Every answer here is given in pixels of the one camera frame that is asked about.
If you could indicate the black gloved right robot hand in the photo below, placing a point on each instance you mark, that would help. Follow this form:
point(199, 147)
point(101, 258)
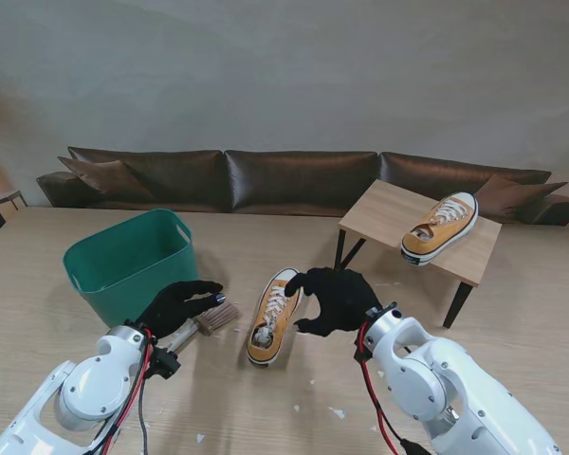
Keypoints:
point(346, 298)

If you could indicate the brown leather sofa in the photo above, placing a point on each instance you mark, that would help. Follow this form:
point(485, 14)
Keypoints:
point(289, 180)

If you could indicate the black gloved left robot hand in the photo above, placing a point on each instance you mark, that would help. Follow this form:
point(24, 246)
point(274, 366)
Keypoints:
point(170, 309)

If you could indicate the yellow canvas sneaker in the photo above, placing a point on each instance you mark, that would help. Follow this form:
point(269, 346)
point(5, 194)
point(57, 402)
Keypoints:
point(431, 242)
point(265, 348)

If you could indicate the small wooden side table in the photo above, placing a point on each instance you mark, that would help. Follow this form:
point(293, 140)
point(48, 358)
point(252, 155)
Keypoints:
point(7, 195)

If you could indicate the green plastic basket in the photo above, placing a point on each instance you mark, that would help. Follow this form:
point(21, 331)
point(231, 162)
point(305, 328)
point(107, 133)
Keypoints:
point(123, 251)

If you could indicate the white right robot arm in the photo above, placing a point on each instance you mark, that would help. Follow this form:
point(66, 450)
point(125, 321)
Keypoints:
point(455, 388)

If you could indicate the small wooden stand black legs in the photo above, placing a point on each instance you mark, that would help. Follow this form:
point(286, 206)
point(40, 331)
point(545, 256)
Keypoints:
point(389, 218)

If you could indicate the brown sofa cushion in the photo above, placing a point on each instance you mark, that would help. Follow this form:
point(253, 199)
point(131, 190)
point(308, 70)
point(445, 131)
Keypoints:
point(512, 199)
point(104, 177)

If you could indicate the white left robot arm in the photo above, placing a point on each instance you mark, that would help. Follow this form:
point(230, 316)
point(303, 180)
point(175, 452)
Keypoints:
point(95, 388)

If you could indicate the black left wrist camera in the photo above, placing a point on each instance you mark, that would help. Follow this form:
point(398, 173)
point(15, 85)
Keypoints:
point(165, 362)

